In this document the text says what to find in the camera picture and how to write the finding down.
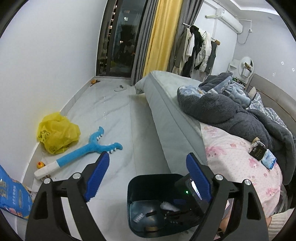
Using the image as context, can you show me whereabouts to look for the small clear wrapper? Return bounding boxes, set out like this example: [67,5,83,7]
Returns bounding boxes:
[132,212,145,223]

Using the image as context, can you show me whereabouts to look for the black snack wrapper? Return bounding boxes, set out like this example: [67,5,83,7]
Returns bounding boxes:
[248,141,267,161]

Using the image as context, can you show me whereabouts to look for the dark teal trash bin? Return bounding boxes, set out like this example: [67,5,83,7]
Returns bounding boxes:
[127,174,204,238]

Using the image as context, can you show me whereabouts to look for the person's hand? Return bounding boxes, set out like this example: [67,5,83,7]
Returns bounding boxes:
[218,213,231,233]

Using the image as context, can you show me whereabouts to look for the blue plush claw toy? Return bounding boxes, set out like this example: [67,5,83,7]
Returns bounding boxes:
[34,126,123,180]

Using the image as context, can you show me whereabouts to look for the bed with pink sheet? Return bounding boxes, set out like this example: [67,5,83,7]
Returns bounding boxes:
[135,71,292,225]

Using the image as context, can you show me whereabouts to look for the small yellow rubber duck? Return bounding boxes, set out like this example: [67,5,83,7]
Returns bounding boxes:
[37,161,45,169]

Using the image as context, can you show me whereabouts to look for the yellow plastic bag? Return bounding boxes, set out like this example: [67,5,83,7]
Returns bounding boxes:
[37,112,81,155]

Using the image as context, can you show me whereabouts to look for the blue tissue packet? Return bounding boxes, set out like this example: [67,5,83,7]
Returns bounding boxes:
[260,149,276,170]

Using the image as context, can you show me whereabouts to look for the dark grey fleece blanket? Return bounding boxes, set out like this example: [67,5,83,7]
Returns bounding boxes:
[180,72,295,185]

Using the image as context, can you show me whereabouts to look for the blue snack bag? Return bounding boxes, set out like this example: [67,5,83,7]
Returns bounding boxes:
[0,166,33,219]

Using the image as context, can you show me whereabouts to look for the white slipper on floor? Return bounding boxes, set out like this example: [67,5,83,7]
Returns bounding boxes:
[114,85,126,92]

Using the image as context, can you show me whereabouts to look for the orange tool on floor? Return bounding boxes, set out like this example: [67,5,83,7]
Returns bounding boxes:
[90,79,100,86]

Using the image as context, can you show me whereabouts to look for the blue patterned fleece blanket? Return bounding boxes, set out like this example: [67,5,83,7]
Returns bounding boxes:
[177,76,251,109]

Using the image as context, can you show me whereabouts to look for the blue white wave duvet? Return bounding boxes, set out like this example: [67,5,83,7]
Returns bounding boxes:
[247,92,288,130]

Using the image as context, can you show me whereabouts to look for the grey upholstered headboard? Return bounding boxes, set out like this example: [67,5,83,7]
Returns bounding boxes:
[246,74,296,136]

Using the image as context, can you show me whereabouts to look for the hanging clothes on rack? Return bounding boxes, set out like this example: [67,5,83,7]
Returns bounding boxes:
[172,24,221,77]

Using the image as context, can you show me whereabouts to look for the dark glass balcony door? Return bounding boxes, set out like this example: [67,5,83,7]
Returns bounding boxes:
[96,0,147,77]

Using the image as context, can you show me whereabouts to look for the grey curtain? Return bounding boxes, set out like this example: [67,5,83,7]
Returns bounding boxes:
[131,1,203,85]

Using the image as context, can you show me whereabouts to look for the yellow curtain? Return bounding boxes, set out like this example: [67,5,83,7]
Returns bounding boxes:
[142,0,183,77]

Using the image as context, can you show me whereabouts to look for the white wall air conditioner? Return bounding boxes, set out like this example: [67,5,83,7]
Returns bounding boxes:
[205,8,243,34]

